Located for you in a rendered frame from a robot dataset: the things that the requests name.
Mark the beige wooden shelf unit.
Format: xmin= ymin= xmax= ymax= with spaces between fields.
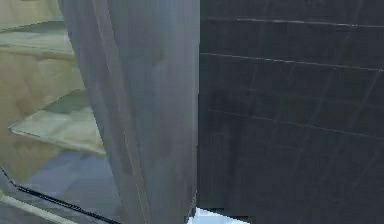
xmin=0 ymin=0 xmax=107 ymax=186

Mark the grey black-edged panel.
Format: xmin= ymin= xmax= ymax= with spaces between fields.
xmin=0 ymin=164 xmax=122 ymax=224

